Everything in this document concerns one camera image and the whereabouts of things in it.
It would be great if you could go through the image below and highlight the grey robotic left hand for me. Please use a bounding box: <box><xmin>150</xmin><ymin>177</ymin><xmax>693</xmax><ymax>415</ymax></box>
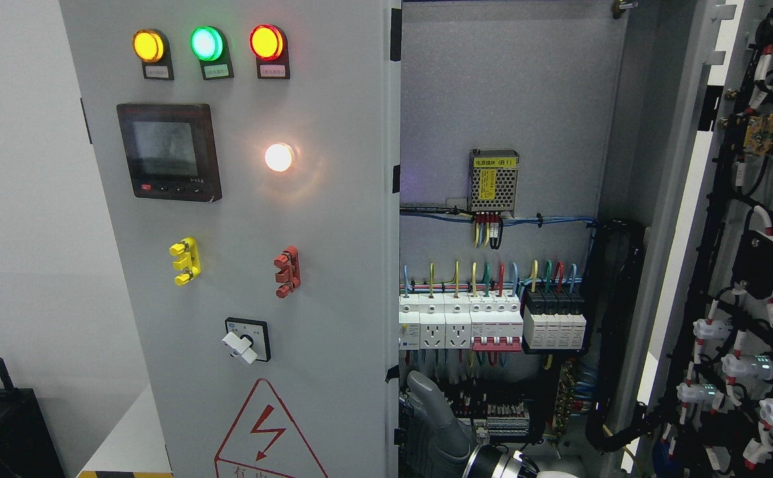
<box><xmin>399</xmin><ymin>371</ymin><xmax>475</xmax><ymax>477</ymax></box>

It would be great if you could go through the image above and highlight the grey cabinet door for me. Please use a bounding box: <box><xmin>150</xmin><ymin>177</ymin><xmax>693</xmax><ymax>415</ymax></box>
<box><xmin>587</xmin><ymin>1</ymin><xmax>773</xmax><ymax>477</ymax></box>
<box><xmin>60</xmin><ymin>1</ymin><xmax>402</xmax><ymax>477</ymax></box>

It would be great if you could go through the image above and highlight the white socket breaker row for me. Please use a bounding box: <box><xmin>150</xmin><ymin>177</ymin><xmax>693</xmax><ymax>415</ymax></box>
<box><xmin>398</xmin><ymin>291</ymin><xmax>523</xmax><ymax>352</ymax></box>

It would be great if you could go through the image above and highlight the red electric warning sticker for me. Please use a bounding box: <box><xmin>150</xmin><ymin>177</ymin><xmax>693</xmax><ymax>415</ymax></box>
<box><xmin>214</xmin><ymin>378</ymin><xmax>328</xmax><ymax>477</ymax></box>

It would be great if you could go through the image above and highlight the black white surge protector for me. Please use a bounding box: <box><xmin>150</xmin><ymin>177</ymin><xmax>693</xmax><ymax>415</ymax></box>
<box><xmin>522</xmin><ymin>287</ymin><xmax>588</xmax><ymax>354</ymax></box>

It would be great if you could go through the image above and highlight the red terminal connector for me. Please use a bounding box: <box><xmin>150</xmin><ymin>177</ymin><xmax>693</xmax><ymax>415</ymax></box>
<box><xmin>274</xmin><ymin>246</ymin><xmax>301</xmax><ymax>299</ymax></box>

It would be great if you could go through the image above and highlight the metal mesh power supply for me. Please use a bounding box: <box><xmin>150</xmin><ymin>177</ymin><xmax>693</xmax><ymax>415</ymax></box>
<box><xmin>468</xmin><ymin>149</ymin><xmax>520</xmax><ymax>214</ymax></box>

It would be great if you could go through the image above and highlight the yellow terminal connector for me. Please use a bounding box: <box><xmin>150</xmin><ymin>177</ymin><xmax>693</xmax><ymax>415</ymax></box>
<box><xmin>170</xmin><ymin>236</ymin><xmax>202</xmax><ymax>285</ymax></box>

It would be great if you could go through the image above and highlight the white glowing indicator lamp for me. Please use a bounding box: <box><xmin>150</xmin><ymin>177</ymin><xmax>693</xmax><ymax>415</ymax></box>
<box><xmin>263</xmin><ymin>143</ymin><xmax>295</xmax><ymax>173</ymax></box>

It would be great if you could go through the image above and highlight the black digital power meter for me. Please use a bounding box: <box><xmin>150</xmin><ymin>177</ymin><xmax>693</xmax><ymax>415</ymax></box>
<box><xmin>117</xmin><ymin>103</ymin><xmax>222</xmax><ymax>202</ymax></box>

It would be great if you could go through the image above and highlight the black equipment box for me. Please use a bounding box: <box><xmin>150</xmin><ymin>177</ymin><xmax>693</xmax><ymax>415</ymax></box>
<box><xmin>0</xmin><ymin>357</ymin><xmax>65</xmax><ymax>477</ymax></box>

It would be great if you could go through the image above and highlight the red indicator lamp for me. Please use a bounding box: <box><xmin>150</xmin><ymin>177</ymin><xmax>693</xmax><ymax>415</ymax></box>
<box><xmin>249</xmin><ymin>24</ymin><xmax>292</xmax><ymax>80</ymax></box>

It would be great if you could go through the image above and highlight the green indicator lamp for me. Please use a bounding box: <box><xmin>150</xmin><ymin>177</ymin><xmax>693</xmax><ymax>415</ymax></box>
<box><xmin>189</xmin><ymin>25</ymin><xmax>234</xmax><ymax>80</ymax></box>

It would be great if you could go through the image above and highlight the yellow indicator lamp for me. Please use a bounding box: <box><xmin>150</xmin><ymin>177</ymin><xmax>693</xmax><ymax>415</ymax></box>
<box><xmin>132</xmin><ymin>29</ymin><xmax>174</xmax><ymax>80</ymax></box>

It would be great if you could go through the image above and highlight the white rotary selector switch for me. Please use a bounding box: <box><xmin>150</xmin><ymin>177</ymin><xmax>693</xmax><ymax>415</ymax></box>
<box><xmin>222</xmin><ymin>317</ymin><xmax>272</xmax><ymax>365</ymax></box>

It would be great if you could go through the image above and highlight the black corrugated cable conduit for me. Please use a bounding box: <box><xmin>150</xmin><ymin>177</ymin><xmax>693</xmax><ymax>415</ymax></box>
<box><xmin>582</xmin><ymin>219</ymin><xmax>646</xmax><ymax>452</ymax></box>

